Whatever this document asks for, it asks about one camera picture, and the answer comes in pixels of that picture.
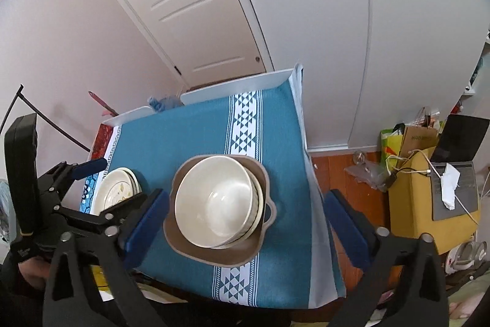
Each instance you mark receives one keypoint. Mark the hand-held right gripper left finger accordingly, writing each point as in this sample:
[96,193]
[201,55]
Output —
[149,223]

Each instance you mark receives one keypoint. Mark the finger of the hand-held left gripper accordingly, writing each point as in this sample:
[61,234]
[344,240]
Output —
[90,166]
[107,218]

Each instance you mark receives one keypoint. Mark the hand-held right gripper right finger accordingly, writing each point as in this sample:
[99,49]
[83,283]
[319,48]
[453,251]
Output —
[344,227]

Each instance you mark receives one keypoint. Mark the duck print plate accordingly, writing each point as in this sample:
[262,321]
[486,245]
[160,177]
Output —
[115,189]

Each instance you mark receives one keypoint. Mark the small white bowl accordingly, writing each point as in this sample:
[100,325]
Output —
[214,196]

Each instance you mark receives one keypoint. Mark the large cream bowl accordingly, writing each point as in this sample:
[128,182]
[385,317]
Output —
[259,202]

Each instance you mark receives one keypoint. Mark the person's left hand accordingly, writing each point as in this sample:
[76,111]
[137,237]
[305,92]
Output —
[36,271]

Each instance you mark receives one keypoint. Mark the blue patterned cloth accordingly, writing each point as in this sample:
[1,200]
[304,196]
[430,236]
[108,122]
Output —
[88,193]

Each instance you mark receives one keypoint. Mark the black rack pole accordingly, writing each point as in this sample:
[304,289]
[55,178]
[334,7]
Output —
[49,124]

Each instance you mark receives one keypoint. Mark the yellow white patterned mat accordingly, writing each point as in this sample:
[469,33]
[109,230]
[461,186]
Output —
[100,277]

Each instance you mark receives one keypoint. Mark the clear plastic bag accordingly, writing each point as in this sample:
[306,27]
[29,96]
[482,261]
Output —
[367,172]

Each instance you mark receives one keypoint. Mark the yellow box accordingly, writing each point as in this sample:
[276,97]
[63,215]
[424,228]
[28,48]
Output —
[413,204]

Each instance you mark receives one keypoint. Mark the green bag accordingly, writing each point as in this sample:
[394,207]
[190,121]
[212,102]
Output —
[386,147]

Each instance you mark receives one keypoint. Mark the blue crumpled cloth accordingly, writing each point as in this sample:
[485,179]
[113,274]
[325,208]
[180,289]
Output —
[162,103]

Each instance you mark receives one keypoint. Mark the teal patterned tablecloth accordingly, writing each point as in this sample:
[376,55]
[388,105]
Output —
[183,131]

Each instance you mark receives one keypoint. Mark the brown cardboard box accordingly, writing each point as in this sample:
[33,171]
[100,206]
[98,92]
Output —
[417,139]

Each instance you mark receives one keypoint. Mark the white crumpled paper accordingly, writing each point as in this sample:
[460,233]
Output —
[450,181]

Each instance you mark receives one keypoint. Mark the white appliance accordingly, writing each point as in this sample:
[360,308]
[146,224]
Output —
[465,256]

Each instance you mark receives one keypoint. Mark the pale blanket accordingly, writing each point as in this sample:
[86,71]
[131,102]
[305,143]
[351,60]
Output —
[467,296]

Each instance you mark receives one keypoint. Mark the grey laptop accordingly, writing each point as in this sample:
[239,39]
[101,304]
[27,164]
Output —
[459,143]

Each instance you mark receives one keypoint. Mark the white table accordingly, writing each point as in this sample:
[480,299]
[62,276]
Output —
[229,85]

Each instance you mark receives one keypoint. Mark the white wardrobe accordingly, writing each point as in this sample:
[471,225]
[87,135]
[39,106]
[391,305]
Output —
[344,43]

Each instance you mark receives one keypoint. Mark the white door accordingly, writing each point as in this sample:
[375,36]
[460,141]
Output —
[183,5]

